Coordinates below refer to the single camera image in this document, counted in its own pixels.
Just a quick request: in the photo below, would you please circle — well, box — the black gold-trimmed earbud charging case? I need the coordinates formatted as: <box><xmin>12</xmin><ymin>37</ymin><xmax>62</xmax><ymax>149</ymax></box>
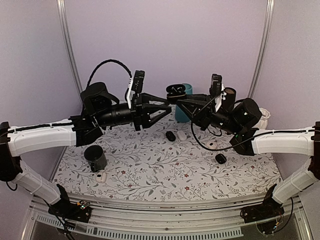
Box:
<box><xmin>166</xmin><ymin>83</ymin><xmax>186</xmax><ymax>101</ymax></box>

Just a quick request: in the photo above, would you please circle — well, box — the teal cylindrical vase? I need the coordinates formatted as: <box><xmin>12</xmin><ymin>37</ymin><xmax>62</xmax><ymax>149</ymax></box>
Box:
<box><xmin>174</xmin><ymin>83</ymin><xmax>193</xmax><ymax>123</ymax></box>

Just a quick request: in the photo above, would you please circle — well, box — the white oval earbud case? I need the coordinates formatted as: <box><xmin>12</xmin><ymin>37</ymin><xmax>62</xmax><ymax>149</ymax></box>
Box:
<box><xmin>177</xmin><ymin>130</ymin><xmax>187</xmax><ymax>141</ymax></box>

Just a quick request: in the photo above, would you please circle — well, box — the dark brown tall vase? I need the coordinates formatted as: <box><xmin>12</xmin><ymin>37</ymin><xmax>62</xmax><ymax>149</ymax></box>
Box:
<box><xmin>222</xmin><ymin>87</ymin><xmax>237</xmax><ymax>112</ymax></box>

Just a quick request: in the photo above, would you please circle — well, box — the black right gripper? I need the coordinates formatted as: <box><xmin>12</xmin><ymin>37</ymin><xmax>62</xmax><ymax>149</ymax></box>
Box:
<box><xmin>176</xmin><ymin>93</ymin><xmax>242</xmax><ymax>135</ymax></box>

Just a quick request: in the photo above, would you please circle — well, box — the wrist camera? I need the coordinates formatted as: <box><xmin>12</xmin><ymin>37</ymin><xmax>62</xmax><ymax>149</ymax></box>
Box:
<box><xmin>209</xmin><ymin>73</ymin><xmax>222</xmax><ymax>97</ymax></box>
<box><xmin>131</xmin><ymin>70</ymin><xmax>145</xmax><ymax>94</ymax></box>

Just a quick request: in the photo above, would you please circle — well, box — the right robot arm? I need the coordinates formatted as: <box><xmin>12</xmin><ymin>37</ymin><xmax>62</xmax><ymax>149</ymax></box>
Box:
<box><xmin>176</xmin><ymin>94</ymin><xmax>320</xmax><ymax>218</ymax></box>

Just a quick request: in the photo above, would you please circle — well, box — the left rear aluminium frame post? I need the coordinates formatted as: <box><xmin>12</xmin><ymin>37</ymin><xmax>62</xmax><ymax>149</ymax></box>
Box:
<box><xmin>56</xmin><ymin>0</ymin><xmax>83</xmax><ymax>100</ymax></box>

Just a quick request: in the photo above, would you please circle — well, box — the floral patterned table mat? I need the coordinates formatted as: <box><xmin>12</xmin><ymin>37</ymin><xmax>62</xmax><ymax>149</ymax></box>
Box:
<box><xmin>53</xmin><ymin>113</ymin><xmax>282</xmax><ymax>202</ymax></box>

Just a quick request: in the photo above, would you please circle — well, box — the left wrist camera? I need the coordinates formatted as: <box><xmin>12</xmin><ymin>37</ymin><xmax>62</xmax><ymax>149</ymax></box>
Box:
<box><xmin>131</xmin><ymin>70</ymin><xmax>145</xmax><ymax>94</ymax></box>

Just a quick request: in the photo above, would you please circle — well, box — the front aluminium rail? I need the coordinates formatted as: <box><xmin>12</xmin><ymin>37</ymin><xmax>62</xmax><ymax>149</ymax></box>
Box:
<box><xmin>23</xmin><ymin>192</ymin><xmax>313</xmax><ymax>240</ymax></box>

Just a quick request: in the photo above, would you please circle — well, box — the aluminium frame post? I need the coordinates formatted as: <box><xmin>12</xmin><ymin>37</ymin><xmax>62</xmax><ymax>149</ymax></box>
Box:
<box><xmin>247</xmin><ymin>0</ymin><xmax>275</xmax><ymax>98</ymax></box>
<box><xmin>56</xmin><ymin>0</ymin><xmax>83</xmax><ymax>100</ymax></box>

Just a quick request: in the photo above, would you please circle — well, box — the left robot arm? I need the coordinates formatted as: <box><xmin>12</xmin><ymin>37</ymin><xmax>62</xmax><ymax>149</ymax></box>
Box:
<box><xmin>0</xmin><ymin>59</ymin><xmax>172</xmax><ymax>217</ymax></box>

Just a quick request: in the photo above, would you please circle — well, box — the small black round case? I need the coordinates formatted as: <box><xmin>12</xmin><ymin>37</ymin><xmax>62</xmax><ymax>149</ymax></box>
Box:
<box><xmin>215</xmin><ymin>153</ymin><xmax>227</xmax><ymax>165</ymax></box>

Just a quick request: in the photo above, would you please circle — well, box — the right rear aluminium frame post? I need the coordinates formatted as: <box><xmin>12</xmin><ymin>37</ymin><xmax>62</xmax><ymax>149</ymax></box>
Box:
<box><xmin>247</xmin><ymin>0</ymin><xmax>275</xmax><ymax>98</ymax></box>

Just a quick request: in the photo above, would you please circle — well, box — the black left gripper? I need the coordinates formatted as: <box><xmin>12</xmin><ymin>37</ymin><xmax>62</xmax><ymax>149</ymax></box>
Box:
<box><xmin>95</xmin><ymin>92</ymin><xmax>172</xmax><ymax>130</ymax></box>

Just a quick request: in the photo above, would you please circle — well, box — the dark grey mug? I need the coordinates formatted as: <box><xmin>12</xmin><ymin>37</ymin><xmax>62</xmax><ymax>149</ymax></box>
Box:
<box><xmin>84</xmin><ymin>145</ymin><xmax>107</xmax><ymax>173</ymax></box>

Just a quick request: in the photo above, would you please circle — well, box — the white ribbed vase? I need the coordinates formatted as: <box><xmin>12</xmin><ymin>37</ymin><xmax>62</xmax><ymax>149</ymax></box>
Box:
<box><xmin>257</xmin><ymin>108</ymin><xmax>271</xmax><ymax>130</ymax></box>

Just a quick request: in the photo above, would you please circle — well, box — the black oval earbud case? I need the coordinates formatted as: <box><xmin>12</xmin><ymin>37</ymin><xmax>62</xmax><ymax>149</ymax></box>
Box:
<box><xmin>165</xmin><ymin>131</ymin><xmax>176</xmax><ymax>142</ymax></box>

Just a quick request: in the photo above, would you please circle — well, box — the white square earbud case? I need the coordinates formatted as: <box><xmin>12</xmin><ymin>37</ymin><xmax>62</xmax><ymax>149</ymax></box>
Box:
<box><xmin>96</xmin><ymin>172</ymin><xmax>107</xmax><ymax>183</ymax></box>

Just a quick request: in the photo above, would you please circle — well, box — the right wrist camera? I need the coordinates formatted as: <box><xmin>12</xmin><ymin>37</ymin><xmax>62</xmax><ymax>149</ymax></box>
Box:
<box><xmin>209</xmin><ymin>73</ymin><xmax>222</xmax><ymax>97</ymax></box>

